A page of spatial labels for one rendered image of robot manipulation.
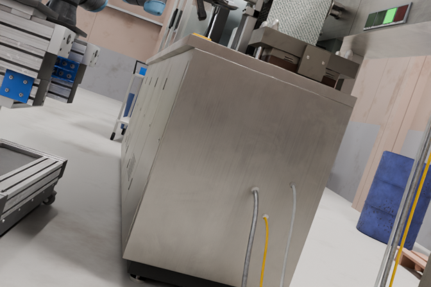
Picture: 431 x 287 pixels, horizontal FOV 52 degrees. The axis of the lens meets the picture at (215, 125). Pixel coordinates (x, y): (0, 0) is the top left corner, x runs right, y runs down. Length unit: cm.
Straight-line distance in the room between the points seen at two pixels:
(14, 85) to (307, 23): 114
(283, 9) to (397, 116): 483
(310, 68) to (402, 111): 498
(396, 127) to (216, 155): 518
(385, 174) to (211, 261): 329
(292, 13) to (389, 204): 309
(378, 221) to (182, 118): 344
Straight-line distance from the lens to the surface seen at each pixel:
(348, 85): 215
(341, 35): 195
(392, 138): 657
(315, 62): 169
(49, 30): 149
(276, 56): 166
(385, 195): 470
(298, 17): 191
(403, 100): 661
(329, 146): 169
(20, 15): 153
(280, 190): 165
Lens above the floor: 69
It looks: 2 degrees down
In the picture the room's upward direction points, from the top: 19 degrees clockwise
